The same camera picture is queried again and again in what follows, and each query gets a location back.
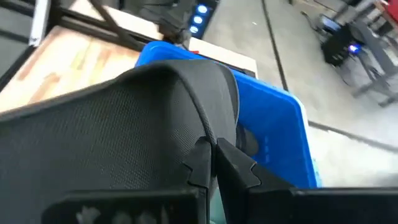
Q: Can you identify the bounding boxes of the black rubber slide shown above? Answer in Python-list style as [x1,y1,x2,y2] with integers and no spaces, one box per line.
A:
[0,58,241,224]

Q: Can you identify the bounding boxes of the black aluminium frame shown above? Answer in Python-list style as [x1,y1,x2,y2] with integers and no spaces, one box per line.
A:
[0,0,164,91]

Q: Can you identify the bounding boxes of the black computer blue lights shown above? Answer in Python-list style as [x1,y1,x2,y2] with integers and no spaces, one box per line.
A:
[186,0,220,40]

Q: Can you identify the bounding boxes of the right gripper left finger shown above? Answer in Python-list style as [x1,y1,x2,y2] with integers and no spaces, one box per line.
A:
[41,136,216,224]

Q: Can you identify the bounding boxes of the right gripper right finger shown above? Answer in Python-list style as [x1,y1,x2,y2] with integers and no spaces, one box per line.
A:
[216,137,398,224]

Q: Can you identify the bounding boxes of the black PC tower purple light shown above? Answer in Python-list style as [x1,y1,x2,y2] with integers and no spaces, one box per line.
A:
[320,26,363,68]

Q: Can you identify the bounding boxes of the green rubber slide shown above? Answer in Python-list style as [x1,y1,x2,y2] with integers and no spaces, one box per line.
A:
[208,186,227,224]

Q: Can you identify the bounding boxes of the blue plastic bin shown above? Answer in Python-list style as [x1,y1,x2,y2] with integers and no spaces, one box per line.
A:
[134,40,322,190]

